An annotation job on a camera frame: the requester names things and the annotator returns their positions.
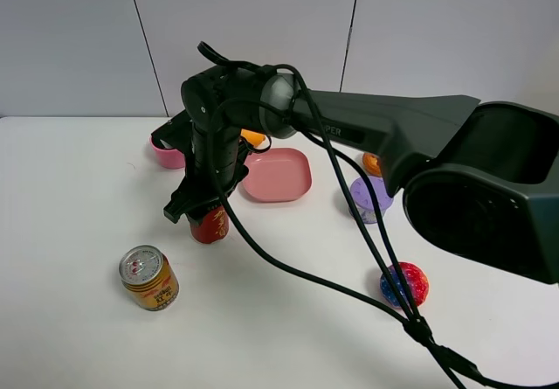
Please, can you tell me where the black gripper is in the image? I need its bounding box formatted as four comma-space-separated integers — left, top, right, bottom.
151, 117, 267, 226

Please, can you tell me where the red drink can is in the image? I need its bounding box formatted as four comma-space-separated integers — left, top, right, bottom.
190, 205, 229, 244

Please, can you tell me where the dark green robot arm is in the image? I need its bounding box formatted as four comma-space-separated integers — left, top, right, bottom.
152, 63, 558, 284

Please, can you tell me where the pink toy saucepan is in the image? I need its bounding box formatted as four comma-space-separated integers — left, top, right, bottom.
149, 137, 185, 170

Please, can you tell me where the gold drink can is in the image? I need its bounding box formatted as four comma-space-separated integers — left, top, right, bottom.
118, 245, 179, 311

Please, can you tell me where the yellow toy mango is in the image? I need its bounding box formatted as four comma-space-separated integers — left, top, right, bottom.
241, 129, 266, 147

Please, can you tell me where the pink plastic plate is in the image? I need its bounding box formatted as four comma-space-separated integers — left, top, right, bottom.
242, 148, 313, 203

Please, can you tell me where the purple toy mushroom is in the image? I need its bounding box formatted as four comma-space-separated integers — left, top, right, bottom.
349, 176, 393, 224

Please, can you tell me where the red blue toy strawberry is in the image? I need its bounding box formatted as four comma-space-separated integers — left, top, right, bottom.
379, 261, 430, 309

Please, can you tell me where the black cable bundle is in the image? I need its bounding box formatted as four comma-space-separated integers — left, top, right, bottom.
197, 41, 559, 389

